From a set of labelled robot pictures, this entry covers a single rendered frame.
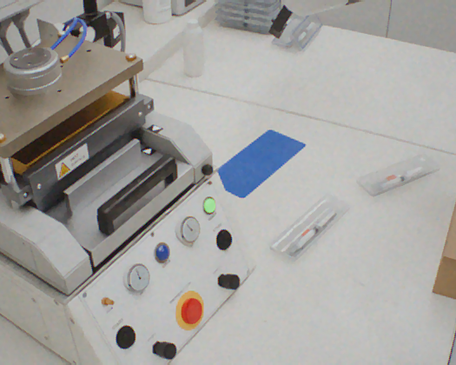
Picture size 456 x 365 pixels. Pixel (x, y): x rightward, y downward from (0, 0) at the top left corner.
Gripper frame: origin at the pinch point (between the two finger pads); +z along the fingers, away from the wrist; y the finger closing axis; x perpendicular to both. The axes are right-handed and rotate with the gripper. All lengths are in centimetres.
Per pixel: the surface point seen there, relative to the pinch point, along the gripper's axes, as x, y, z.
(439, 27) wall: -59, 120, 131
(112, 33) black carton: 36.3, -20.3, 22.4
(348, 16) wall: -18, 110, 153
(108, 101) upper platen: 13, -54, -41
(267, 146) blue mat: -12.6, -31.8, -1.8
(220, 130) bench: -2.0, -33.0, 3.8
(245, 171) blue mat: -11.2, -40.7, -6.4
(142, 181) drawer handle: 1, -62, -46
